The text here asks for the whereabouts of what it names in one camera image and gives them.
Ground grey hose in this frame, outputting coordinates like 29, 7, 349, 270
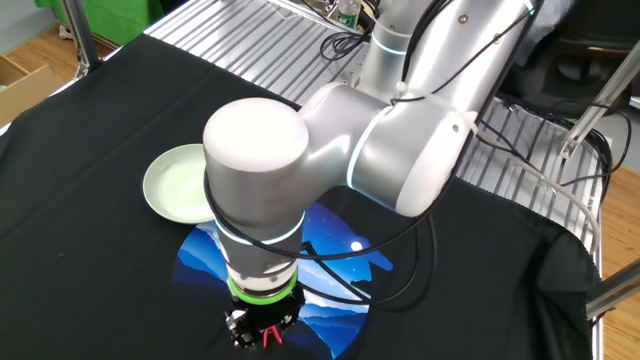
469, 122, 601, 254

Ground brown cardboard box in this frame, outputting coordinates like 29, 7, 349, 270
0, 53, 66, 129

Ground green cloth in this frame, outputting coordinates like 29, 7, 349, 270
33, 0, 166, 45

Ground black cable bundle on arm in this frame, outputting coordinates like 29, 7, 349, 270
202, 0, 534, 314

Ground plastic bottle with green label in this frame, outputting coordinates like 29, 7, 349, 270
337, 0, 362, 30

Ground red plastic clamp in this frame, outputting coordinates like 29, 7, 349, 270
262, 324, 284, 348

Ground black cables on table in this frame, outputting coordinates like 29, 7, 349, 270
319, 0, 634, 201

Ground black t-shirt with blue print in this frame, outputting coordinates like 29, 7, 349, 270
0, 33, 604, 360

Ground pale green plate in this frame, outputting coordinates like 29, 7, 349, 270
142, 143, 217, 225

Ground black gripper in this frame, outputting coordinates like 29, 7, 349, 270
223, 297, 306, 350

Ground aluminium frame post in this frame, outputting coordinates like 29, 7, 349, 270
584, 259, 640, 321
62, 0, 104, 79
557, 42, 640, 161

